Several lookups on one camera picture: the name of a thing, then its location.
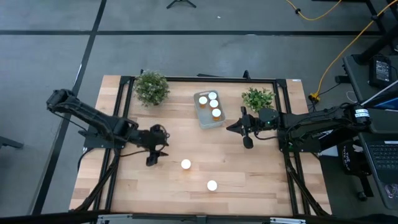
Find black desk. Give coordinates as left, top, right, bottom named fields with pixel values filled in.
left=343, top=54, right=398, bottom=134

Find black tripod legs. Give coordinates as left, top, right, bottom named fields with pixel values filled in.
left=166, top=0, right=197, bottom=9

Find grey laptop with keyboard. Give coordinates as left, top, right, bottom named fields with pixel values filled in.
left=359, top=132, right=398, bottom=210

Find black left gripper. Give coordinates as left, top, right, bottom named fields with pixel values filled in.
left=138, top=124, right=170, bottom=167

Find black rig beam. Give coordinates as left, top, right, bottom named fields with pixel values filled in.
left=0, top=210, right=398, bottom=224

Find silver aluminium bracket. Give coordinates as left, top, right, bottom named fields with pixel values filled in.
left=269, top=217, right=307, bottom=224
left=96, top=213, right=134, bottom=224

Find bushy potted plant dark pot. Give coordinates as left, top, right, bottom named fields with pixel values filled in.
left=132, top=70, right=171, bottom=106

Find yellow extension cable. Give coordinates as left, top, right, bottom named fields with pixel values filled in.
left=309, top=0, right=398, bottom=103
left=285, top=0, right=343, bottom=22

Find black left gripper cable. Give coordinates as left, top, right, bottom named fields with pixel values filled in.
left=119, top=149, right=152, bottom=157

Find black metal stand leg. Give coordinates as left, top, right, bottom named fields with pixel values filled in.
left=354, top=0, right=398, bottom=66

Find black power brick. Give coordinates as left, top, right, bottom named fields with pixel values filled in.
left=369, top=55, right=393, bottom=89

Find leafy potted plant white pot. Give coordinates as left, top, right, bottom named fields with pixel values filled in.
left=241, top=86, right=277, bottom=114

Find tilted blue screen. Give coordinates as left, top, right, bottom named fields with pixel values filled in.
left=357, top=79, right=398, bottom=111

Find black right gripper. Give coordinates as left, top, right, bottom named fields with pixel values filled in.
left=226, top=106, right=280, bottom=149

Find dark furniture leg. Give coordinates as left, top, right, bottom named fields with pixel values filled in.
left=0, top=135, right=24, bottom=150

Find white plastic basket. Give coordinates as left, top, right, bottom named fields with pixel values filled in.
left=193, top=90, right=227, bottom=130

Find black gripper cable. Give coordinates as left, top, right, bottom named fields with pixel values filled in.
left=119, top=149, right=152, bottom=157
left=253, top=130, right=279, bottom=141

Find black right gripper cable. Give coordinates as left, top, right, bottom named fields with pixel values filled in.
left=253, top=130, right=279, bottom=141

